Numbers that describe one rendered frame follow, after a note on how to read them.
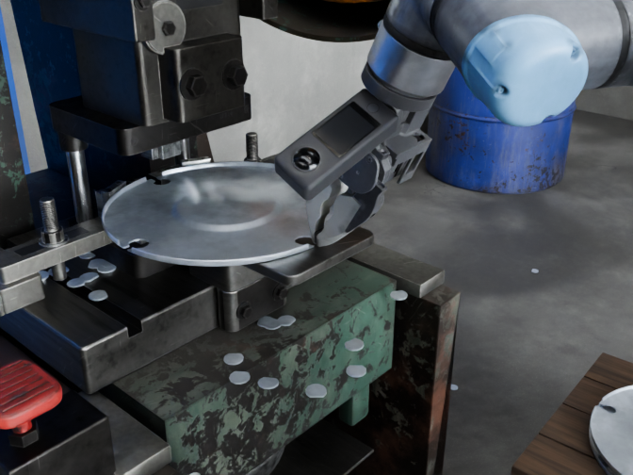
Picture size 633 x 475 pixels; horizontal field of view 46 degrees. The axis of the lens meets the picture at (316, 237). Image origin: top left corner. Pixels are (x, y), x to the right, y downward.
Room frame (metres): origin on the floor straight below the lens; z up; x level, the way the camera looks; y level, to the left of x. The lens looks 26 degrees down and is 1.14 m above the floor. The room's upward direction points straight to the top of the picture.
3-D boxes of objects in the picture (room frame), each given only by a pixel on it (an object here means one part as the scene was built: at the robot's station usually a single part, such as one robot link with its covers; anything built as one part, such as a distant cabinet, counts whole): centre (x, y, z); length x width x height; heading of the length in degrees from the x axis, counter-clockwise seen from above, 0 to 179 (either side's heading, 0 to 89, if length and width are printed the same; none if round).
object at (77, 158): (0.88, 0.30, 0.81); 0.02 x 0.02 x 0.14
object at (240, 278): (0.78, 0.07, 0.72); 0.25 x 0.14 x 0.14; 48
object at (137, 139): (0.90, 0.20, 0.86); 0.20 x 0.16 x 0.05; 138
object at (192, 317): (0.90, 0.20, 0.68); 0.45 x 0.30 x 0.06; 138
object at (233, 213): (0.81, 0.11, 0.78); 0.29 x 0.29 x 0.01
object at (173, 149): (0.89, 0.19, 0.84); 0.05 x 0.03 x 0.04; 138
